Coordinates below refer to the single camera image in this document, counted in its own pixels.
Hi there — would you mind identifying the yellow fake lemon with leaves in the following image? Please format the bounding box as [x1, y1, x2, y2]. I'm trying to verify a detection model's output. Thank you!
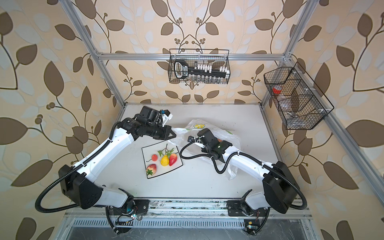
[158, 145, 175, 167]

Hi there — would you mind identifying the red fake strawberry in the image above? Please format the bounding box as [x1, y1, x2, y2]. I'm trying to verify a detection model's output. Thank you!
[169, 154, 178, 167]

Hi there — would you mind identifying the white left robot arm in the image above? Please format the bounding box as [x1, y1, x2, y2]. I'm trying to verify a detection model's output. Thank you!
[35, 106, 177, 213]

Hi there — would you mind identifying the red green fake apple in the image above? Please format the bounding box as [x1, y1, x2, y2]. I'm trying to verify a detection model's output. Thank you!
[146, 164, 157, 177]

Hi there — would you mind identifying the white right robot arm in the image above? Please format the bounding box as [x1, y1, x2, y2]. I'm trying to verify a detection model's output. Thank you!
[180, 129, 308, 216]

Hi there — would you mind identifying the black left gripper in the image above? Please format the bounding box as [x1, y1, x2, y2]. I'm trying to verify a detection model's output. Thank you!
[145, 122, 178, 139]

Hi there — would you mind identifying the white plastic bag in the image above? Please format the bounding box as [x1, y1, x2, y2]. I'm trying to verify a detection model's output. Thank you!
[172, 119, 242, 181]

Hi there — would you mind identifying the small red fake cherry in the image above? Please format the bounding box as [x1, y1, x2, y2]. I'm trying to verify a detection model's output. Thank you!
[147, 154, 159, 163]

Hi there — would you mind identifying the black wire basket back wall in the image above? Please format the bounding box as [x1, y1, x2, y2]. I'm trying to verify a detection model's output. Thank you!
[168, 48, 231, 85]

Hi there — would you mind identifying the white tray black rim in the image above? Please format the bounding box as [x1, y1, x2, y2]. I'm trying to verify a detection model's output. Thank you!
[142, 141, 184, 179]

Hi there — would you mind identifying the black wire basket wall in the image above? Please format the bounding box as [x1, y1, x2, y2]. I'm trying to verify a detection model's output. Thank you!
[168, 48, 231, 85]
[264, 63, 334, 130]

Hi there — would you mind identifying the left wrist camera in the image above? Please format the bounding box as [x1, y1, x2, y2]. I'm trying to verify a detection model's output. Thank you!
[160, 110, 173, 122]

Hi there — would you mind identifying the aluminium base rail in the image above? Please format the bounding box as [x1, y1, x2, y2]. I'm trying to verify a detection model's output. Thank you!
[64, 197, 313, 230]

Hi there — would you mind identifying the black wire basket right wall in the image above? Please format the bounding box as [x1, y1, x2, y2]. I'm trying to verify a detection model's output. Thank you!
[264, 63, 334, 130]

